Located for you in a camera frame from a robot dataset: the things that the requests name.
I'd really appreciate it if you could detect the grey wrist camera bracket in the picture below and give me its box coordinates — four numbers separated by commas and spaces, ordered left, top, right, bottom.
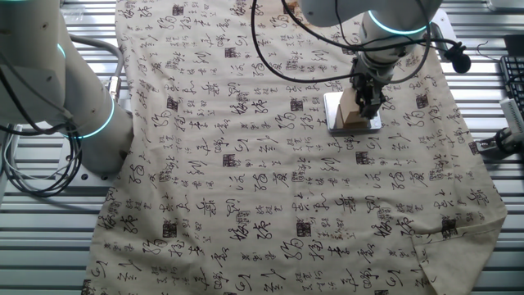
428, 20, 452, 53

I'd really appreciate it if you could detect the calligraphy print beige tablecloth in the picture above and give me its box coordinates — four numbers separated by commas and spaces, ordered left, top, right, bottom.
81, 0, 508, 295

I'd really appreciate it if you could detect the black keyboard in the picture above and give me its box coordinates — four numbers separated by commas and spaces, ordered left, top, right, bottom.
499, 54, 524, 120

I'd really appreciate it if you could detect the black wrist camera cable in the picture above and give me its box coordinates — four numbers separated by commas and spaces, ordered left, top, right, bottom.
359, 35, 458, 53

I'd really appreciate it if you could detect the grey hose with metal connector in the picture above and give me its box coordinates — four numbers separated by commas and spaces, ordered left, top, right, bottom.
68, 34, 125, 104

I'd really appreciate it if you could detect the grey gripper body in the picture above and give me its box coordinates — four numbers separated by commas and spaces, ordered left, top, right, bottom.
350, 54, 397, 98

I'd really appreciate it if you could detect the black clamp camera stand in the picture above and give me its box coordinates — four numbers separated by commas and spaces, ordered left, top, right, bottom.
476, 125, 524, 161

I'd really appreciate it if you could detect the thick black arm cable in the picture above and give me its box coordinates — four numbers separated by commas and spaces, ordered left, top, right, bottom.
250, 0, 358, 84

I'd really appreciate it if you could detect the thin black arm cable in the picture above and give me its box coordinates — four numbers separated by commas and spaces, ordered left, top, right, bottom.
280, 0, 364, 52

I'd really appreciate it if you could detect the thin white base cable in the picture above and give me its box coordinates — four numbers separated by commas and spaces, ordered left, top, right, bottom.
1, 129, 67, 184

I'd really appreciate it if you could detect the silver digital pocket scale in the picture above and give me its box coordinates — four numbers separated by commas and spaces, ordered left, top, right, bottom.
323, 91, 383, 134

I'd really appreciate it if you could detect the light wooden block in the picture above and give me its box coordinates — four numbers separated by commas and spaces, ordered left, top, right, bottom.
335, 86, 370, 130

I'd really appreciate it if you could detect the white perforated box device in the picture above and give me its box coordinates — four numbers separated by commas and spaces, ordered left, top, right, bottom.
499, 97, 524, 135

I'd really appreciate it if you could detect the black base cable coil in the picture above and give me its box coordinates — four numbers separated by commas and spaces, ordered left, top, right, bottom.
0, 61, 84, 198

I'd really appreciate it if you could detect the black monitor box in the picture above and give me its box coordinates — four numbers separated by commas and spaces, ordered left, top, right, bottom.
503, 34, 524, 57

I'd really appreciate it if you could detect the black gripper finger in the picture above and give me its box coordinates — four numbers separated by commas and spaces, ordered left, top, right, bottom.
354, 83, 377, 111
364, 95, 389, 121

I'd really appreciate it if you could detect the black round camera plug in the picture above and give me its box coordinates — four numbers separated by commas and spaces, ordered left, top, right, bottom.
443, 42, 472, 75

